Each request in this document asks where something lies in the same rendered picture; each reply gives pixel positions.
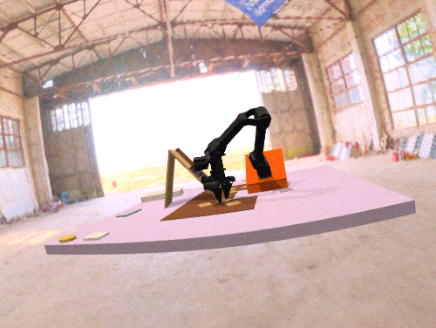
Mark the grey flat rectangular tile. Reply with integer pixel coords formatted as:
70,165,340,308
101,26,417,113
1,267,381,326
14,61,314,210
116,208,142,217

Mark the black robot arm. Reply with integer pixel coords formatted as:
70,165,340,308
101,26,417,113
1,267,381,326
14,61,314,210
193,106,272,180

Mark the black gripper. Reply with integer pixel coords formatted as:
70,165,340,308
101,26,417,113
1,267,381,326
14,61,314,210
203,167,235,203

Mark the yellow round disc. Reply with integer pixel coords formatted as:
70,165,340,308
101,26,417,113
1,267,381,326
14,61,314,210
58,235,77,243

